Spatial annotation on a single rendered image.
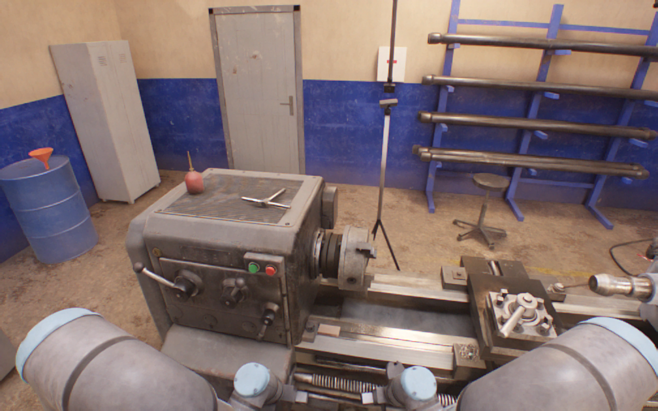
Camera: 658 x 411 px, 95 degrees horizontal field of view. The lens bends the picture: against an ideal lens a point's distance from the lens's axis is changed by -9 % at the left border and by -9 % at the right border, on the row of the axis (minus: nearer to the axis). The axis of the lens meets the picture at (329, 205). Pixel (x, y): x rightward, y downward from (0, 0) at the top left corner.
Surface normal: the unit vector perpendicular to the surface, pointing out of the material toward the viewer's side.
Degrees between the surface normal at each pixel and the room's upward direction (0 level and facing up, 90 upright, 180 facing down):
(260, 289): 90
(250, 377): 19
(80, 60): 90
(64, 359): 25
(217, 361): 32
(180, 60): 90
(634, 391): 55
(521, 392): 37
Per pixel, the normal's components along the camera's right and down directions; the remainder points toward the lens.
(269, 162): -0.18, 0.48
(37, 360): -0.30, -0.31
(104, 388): 0.21, -0.46
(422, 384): 0.13, -0.68
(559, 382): -0.33, -0.68
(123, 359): 0.35, -0.84
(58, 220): 0.74, 0.32
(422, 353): -0.11, -0.44
